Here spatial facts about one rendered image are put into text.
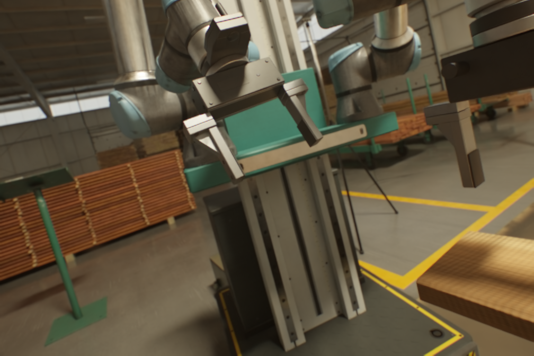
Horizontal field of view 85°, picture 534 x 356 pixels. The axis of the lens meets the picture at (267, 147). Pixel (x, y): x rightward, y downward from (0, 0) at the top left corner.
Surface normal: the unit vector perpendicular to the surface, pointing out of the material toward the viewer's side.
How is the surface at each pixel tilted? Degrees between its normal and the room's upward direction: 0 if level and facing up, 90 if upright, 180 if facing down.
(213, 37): 88
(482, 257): 0
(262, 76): 67
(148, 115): 106
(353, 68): 90
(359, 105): 73
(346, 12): 146
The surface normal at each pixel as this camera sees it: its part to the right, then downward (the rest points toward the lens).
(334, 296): 0.29, 0.00
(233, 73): 0.24, -0.40
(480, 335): -0.26, -0.96
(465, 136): 0.53, -0.07
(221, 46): 0.50, 0.83
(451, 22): -0.86, 0.21
